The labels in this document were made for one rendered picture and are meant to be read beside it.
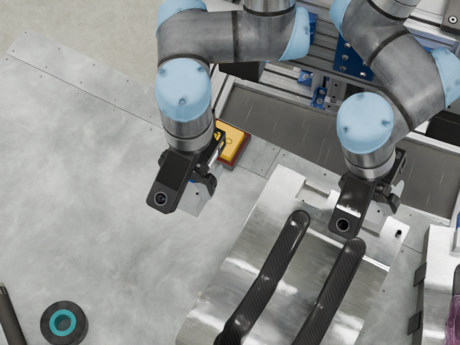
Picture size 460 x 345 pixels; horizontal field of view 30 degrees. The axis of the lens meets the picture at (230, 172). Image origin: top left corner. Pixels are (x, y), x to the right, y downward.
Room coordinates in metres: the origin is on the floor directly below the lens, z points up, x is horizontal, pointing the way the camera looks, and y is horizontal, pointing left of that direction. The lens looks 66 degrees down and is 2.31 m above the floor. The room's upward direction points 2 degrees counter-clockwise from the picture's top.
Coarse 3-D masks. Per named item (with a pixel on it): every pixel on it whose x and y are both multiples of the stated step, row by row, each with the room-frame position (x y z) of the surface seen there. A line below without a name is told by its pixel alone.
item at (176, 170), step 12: (168, 156) 0.55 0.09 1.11; (180, 156) 0.55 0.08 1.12; (192, 156) 0.55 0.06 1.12; (168, 168) 0.54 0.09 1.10; (180, 168) 0.53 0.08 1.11; (192, 168) 0.54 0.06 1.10; (156, 180) 0.52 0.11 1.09; (168, 180) 0.52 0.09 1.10; (180, 180) 0.52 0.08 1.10; (156, 192) 0.51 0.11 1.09; (168, 192) 0.50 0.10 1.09; (180, 192) 0.50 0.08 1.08; (156, 204) 0.49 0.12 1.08; (168, 204) 0.49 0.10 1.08
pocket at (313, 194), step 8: (304, 184) 0.60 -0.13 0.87; (312, 184) 0.60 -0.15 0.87; (304, 192) 0.59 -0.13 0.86; (312, 192) 0.58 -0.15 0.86; (320, 192) 0.58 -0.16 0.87; (328, 192) 0.58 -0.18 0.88; (304, 200) 0.57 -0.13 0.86; (312, 200) 0.57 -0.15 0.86; (320, 200) 0.57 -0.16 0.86; (320, 208) 0.55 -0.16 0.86
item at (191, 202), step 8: (216, 152) 0.64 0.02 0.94; (192, 184) 0.57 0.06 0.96; (184, 192) 0.56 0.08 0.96; (192, 192) 0.56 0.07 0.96; (184, 200) 0.54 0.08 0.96; (192, 200) 0.54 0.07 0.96; (200, 200) 0.54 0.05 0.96; (184, 208) 0.54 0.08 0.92; (192, 208) 0.53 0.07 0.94; (200, 208) 0.54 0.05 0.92
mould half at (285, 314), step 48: (288, 192) 0.58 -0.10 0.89; (336, 192) 0.57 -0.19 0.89; (240, 240) 0.49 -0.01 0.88; (336, 240) 0.48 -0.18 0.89; (384, 240) 0.48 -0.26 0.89; (240, 288) 0.40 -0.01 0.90; (288, 288) 0.40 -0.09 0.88; (192, 336) 0.31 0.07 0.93; (288, 336) 0.31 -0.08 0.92; (336, 336) 0.31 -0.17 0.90
